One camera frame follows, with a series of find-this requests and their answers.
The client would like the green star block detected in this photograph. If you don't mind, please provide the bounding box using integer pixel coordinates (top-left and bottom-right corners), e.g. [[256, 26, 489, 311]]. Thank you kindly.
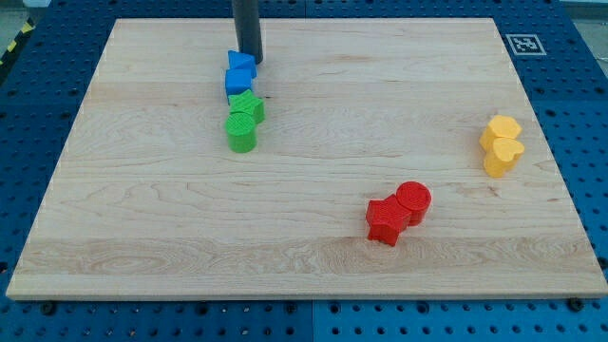
[[228, 90, 265, 124]]

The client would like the red star block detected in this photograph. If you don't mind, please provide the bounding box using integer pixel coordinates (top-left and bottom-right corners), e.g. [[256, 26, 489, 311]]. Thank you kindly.
[[366, 195, 411, 247]]

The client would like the green cylinder block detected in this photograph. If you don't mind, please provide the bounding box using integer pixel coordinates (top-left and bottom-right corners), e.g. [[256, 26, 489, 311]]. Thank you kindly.
[[224, 112, 257, 153]]

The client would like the red cylinder block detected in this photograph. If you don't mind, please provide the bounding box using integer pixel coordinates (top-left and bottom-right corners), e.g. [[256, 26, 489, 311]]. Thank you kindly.
[[396, 181, 432, 226]]

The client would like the blue cube block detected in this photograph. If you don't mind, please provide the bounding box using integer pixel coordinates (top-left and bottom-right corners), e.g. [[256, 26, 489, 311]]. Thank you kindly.
[[224, 68, 253, 97]]

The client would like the blue triangle block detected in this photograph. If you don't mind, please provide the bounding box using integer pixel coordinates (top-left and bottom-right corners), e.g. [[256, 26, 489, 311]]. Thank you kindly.
[[227, 50, 257, 79]]

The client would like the light wooden board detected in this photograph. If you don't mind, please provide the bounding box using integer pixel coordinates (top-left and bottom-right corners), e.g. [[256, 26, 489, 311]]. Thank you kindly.
[[7, 18, 607, 301]]

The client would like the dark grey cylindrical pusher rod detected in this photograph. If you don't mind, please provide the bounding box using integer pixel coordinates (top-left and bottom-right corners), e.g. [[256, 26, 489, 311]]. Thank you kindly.
[[232, 0, 263, 65]]

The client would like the yellow heart block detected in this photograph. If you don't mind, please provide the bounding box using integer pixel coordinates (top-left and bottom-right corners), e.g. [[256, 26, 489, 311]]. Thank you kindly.
[[484, 138, 525, 178]]

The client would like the yellow hexagon block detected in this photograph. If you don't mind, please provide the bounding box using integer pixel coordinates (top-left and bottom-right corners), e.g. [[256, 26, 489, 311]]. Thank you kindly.
[[479, 115, 523, 152]]

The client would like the white fiducial marker tag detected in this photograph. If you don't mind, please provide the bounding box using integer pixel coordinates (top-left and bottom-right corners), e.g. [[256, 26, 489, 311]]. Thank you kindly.
[[505, 33, 546, 56]]

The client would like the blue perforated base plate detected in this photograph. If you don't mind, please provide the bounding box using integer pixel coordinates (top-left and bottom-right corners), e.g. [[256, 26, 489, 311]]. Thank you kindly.
[[1, 1, 607, 341]]

